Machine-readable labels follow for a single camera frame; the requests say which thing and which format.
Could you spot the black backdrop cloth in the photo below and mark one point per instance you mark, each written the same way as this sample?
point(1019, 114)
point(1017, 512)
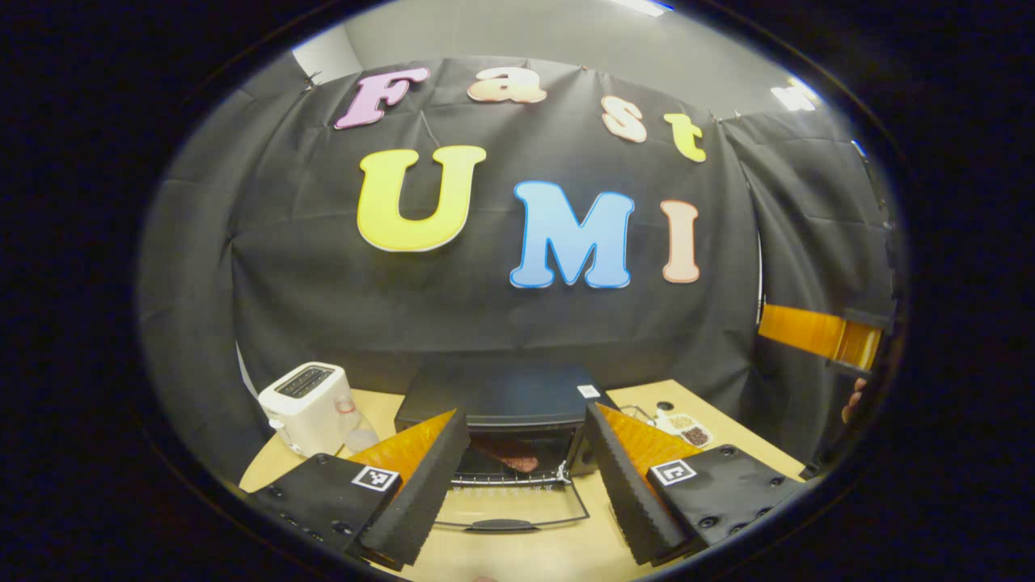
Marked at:
point(323, 307)

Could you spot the red-brown meat piece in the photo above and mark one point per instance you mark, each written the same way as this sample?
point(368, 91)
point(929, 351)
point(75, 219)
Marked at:
point(513, 461)

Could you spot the metal backdrop stand pole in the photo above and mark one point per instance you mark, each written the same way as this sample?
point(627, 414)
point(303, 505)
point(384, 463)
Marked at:
point(875, 182)

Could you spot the black electric oven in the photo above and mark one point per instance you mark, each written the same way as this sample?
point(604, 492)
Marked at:
point(501, 396)

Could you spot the pile of dark red beans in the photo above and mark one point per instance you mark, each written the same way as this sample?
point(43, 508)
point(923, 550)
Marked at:
point(696, 436)

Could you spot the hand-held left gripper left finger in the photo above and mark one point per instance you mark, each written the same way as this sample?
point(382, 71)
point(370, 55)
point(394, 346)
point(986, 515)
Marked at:
point(420, 501)

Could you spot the metal carabiner clip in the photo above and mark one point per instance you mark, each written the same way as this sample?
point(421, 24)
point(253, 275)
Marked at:
point(561, 472)

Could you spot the small ceiling light panel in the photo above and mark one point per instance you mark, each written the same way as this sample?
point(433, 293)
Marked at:
point(795, 95)

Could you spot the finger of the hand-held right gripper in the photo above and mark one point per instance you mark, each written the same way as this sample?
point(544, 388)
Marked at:
point(808, 331)

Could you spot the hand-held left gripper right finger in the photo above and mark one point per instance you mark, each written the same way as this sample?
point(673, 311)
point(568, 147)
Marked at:
point(627, 493)

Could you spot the large ceiling light panel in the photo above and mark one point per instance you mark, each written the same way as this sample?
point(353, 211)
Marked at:
point(643, 6)

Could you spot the pile of pale soybeans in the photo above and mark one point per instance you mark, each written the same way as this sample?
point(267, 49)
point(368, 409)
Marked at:
point(679, 422)

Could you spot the white divided plate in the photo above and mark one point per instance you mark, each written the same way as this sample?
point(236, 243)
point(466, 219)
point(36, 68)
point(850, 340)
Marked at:
point(661, 420)

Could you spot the white toaster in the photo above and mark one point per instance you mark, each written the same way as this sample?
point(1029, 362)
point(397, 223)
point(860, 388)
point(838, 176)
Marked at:
point(307, 412)

